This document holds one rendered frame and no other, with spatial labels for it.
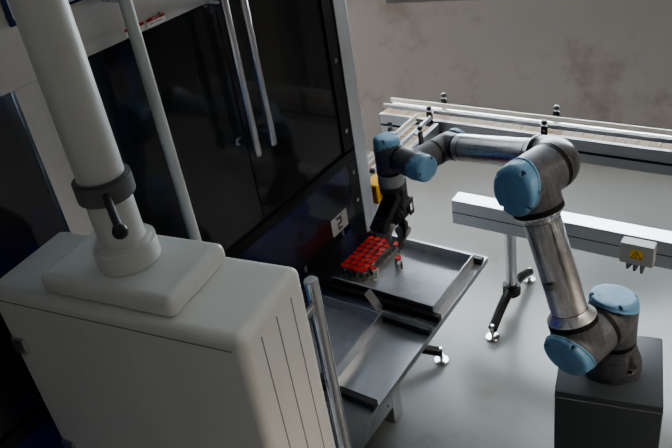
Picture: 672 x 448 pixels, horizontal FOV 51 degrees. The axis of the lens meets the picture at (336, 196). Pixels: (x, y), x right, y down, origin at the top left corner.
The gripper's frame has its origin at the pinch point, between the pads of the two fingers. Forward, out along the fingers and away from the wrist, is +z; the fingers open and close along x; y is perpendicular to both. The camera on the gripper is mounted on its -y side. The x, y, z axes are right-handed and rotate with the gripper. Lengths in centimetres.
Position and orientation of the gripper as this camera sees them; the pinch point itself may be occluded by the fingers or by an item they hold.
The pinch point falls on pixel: (395, 245)
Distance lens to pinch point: 211.9
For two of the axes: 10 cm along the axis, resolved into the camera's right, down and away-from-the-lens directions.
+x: -8.2, -1.8, 5.5
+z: 1.4, 8.5, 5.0
